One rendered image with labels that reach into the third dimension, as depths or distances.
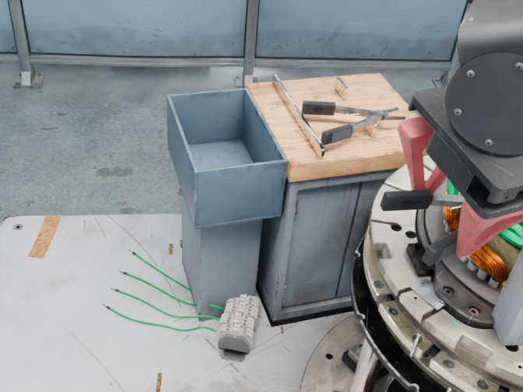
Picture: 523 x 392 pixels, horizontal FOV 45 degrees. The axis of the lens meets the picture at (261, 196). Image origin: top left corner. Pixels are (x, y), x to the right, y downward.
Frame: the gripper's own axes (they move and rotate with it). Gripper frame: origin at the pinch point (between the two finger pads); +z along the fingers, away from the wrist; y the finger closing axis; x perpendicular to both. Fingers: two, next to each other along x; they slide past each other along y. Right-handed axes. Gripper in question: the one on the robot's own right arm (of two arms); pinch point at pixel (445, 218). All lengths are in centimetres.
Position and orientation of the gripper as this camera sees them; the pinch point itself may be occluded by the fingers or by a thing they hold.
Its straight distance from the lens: 51.2
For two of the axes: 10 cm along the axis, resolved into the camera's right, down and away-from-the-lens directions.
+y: 3.9, 6.9, -6.0
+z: -1.2, 6.9, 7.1
